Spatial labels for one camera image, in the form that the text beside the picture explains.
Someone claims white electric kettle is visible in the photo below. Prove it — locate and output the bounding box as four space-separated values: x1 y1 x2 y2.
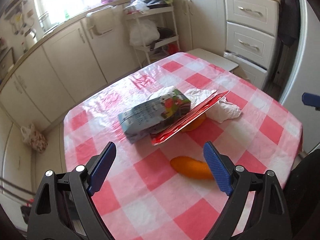
24 29 37 49

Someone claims yellow red snack bag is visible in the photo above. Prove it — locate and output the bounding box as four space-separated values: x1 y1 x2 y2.
150 90 229 146

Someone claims white rolling shelf cart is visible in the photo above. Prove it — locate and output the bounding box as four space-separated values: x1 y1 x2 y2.
124 3 180 64

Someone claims blue milk carton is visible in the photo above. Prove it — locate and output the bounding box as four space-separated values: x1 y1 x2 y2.
118 86 191 144

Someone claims white refrigerator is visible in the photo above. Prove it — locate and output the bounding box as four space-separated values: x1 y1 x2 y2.
280 0 319 153

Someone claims hanging white bin on cabinet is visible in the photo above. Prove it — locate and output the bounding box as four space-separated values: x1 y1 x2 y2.
86 5 115 39

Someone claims white step stool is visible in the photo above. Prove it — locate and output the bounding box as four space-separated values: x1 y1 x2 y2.
187 48 239 73

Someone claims white tissue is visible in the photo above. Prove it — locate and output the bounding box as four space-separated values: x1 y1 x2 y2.
183 88 243 124

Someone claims floral shopping bag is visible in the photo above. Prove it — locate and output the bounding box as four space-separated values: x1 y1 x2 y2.
21 124 48 153

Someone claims white plastic bag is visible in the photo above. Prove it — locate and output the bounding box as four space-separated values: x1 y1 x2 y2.
129 19 160 46

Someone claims curled orange peel piece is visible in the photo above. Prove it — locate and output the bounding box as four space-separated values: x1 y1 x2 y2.
181 113 207 133

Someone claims white drawer cabinet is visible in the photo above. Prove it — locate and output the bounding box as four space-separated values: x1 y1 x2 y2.
223 0 279 89

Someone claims long orange peel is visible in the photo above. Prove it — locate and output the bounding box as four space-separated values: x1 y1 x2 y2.
170 156 214 180

